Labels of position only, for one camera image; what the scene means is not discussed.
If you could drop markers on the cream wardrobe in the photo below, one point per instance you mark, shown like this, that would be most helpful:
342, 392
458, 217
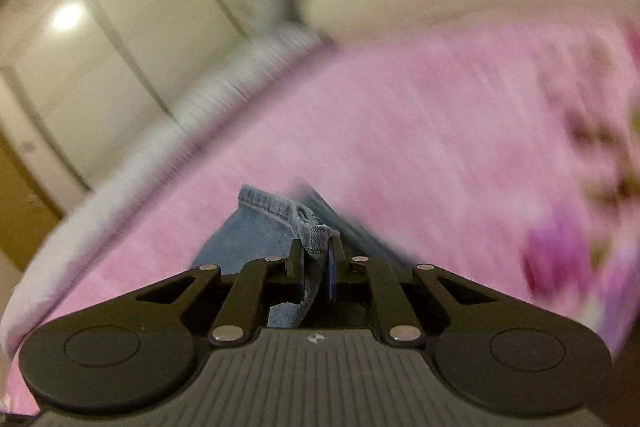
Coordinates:
150, 37

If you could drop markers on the pink floral bedsheet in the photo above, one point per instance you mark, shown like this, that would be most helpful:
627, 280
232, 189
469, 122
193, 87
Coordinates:
400, 132

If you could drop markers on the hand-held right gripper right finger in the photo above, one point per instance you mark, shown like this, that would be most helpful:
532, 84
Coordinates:
331, 269

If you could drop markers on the pale mattress side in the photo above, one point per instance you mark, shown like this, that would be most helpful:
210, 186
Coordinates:
150, 157

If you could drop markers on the blue denim jeans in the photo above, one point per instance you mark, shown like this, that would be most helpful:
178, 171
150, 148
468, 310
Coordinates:
240, 239

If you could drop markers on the purple floral cloth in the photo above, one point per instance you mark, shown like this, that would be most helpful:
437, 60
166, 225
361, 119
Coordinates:
595, 207

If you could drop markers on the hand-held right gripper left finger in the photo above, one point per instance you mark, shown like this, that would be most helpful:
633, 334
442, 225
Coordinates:
300, 274

